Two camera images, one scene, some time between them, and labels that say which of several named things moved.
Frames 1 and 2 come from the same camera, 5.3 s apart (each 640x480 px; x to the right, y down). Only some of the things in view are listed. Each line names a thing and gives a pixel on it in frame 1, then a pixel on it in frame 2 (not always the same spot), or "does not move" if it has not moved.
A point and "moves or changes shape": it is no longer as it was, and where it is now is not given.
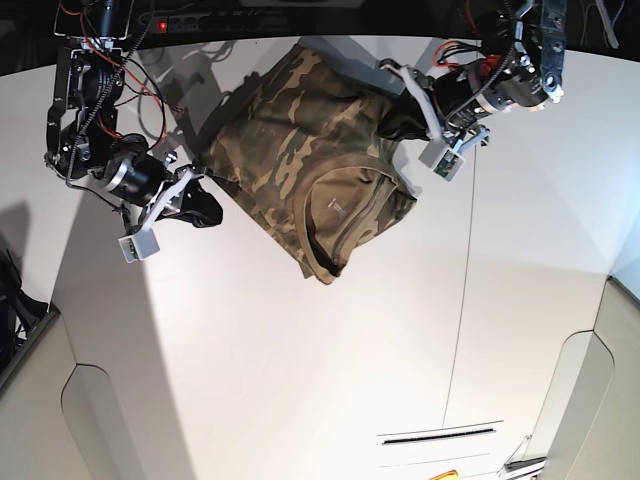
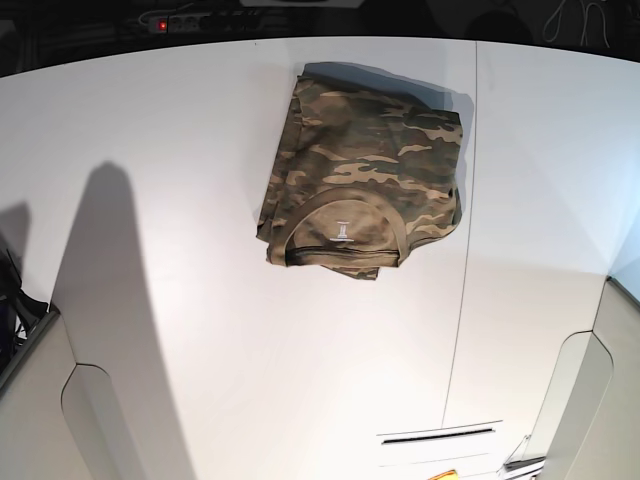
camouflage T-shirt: (312, 147) moves or changes shape
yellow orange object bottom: (450, 475) does not move
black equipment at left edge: (19, 311) does not move
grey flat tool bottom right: (514, 465) does not move
